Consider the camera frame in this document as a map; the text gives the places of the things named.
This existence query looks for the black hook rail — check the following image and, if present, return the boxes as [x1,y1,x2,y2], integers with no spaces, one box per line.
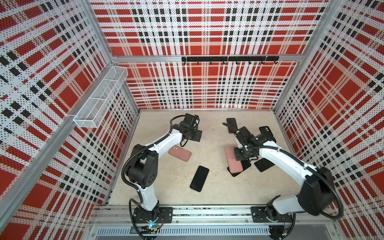
[181,56,280,63]

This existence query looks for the black textured phone case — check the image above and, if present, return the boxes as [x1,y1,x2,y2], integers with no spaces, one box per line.
[254,158,275,173]

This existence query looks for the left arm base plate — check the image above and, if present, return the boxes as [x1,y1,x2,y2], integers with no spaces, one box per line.
[133,206,174,224]

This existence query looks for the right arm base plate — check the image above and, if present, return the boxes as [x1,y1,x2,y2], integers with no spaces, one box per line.
[251,206,293,224]

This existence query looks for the black phone case far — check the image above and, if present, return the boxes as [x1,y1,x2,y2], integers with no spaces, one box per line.
[259,126,277,143]

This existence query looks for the white wire mesh basket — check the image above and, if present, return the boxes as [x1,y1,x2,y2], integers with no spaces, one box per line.
[74,66,128,129]

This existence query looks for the black phone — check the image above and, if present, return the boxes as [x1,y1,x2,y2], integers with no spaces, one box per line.
[227,161,251,177]
[190,166,209,192]
[227,118,238,131]

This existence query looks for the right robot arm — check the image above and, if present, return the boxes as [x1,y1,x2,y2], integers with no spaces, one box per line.
[223,123,344,222]

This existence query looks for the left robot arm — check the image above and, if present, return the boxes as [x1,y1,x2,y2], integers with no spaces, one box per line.
[121,114,202,222]

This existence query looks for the pink case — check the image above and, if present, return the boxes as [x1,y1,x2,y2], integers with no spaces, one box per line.
[168,146,192,162]
[225,146,244,174]

